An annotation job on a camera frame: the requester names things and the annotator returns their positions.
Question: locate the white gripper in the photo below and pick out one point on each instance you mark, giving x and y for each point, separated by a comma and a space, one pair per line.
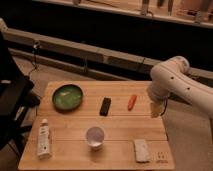
157, 95

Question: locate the black eraser block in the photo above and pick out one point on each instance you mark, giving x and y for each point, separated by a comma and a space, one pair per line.
105, 106

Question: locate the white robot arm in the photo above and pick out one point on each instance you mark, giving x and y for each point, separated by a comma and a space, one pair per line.
170, 76

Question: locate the orange carrot toy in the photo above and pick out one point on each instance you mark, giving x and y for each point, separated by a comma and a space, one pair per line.
131, 102

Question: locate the grey sponge block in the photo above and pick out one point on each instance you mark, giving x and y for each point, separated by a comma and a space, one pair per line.
142, 154

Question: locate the green round bowl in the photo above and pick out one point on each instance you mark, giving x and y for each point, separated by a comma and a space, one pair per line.
67, 97

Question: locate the white tube with cap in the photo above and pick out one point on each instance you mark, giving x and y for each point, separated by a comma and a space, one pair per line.
44, 140

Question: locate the black equipment stand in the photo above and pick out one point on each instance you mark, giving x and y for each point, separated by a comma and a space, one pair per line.
16, 97

